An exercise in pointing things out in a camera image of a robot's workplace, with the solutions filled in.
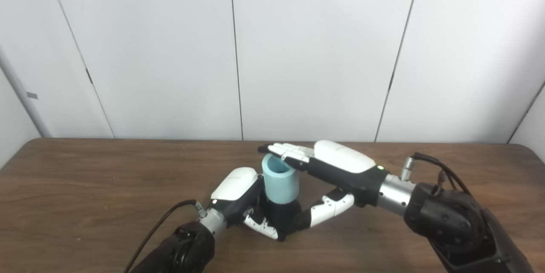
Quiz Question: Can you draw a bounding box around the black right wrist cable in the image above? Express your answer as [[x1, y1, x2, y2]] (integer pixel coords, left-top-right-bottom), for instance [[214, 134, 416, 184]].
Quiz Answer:
[[400, 152, 473, 197]]

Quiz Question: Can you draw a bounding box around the black nozzle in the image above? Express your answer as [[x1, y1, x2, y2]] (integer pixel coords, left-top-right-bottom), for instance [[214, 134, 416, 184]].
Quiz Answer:
[[258, 194, 304, 239]]

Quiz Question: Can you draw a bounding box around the white and black right hand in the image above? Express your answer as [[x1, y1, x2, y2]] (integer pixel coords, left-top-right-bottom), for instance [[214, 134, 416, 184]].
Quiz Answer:
[[258, 140, 390, 229]]

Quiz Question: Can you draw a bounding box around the light-blue hose piece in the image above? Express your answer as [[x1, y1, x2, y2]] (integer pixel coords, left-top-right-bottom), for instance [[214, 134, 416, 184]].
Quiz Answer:
[[261, 153, 300, 204]]

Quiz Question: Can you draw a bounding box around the white and black left hand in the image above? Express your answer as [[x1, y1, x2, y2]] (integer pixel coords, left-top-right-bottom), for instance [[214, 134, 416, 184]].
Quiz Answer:
[[209, 167, 287, 241]]

